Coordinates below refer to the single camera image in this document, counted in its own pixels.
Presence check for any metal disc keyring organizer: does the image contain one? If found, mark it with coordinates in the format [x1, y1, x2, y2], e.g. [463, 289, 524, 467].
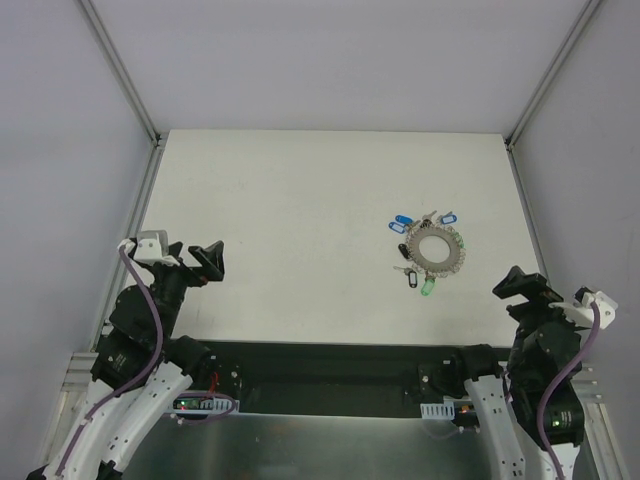
[405, 222, 466, 278]

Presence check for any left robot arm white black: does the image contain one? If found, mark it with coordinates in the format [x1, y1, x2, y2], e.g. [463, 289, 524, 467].
[28, 230, 225, 479]

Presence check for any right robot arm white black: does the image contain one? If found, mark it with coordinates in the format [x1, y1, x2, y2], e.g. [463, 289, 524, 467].
[450, 266, 585, 479]

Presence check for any blue key tag inner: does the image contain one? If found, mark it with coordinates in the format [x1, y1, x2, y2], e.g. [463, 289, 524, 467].
[438, 211, 458, 225]

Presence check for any grey clear key tag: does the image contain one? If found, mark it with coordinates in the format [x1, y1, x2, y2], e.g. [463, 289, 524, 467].
[394, 266, 418, 289]

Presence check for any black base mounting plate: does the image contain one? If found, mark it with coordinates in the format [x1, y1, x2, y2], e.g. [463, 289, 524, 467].
[161, 336, 506, 419]

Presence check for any small blue key tag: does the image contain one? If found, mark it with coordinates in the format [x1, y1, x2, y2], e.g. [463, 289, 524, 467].
[395, 215, 413, 225]

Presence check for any blue key tag outer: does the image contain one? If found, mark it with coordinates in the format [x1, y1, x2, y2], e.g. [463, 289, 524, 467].
[388, 222, 406, 234]

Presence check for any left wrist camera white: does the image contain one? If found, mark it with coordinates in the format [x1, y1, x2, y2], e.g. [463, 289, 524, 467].
[118, 230, 179, 266]

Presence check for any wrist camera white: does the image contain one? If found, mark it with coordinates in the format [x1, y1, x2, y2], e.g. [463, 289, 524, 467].
[549, 286, 618, 329]
[118, 230, 179, 266]

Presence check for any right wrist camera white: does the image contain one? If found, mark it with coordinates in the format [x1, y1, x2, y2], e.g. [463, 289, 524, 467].
[549, 286, 618, 329]

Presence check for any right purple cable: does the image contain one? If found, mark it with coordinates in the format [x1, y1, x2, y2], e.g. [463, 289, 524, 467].
[429, 299, 601, 480]

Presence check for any purple cable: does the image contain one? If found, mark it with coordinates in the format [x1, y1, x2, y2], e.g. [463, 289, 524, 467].
[429, 299, 601, 480]
[54, 247, 239, 476]

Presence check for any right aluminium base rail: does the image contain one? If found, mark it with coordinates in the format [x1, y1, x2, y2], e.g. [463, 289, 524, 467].
[571, 364, 603, 403]

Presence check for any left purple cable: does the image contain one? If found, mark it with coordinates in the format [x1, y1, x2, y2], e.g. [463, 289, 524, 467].
[54, 247, 239, 476]

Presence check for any green tag key on ring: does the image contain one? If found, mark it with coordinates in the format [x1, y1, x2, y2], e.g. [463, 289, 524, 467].
[453, 232, 465, 248]

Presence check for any left slotted cable duct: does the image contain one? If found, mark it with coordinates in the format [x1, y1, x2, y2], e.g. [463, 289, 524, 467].
[170, 395, 240, 416]

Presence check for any slotted cable duct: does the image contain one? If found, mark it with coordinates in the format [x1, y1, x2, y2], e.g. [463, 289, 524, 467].
[420, 402, 456, 421]
[170, 395, 240, 416]

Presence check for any black tag key on ring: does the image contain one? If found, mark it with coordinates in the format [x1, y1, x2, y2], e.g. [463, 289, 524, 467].
[398, 243, 410, 258]

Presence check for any right slotted cable duct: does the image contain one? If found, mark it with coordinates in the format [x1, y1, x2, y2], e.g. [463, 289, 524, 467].
[420, 402, 456, 421]

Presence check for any left aluminium frame post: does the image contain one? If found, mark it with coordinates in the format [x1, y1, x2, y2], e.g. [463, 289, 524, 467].
[75, 0, 162, 146]

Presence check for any aluminium frame post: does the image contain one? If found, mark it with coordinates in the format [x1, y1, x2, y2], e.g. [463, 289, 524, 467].
[505, 0, 605, 152]
[75, 0, 162, 146]

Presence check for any right aluminium frame post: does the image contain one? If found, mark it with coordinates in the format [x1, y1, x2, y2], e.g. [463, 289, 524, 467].
[505, 0, 605, 152]

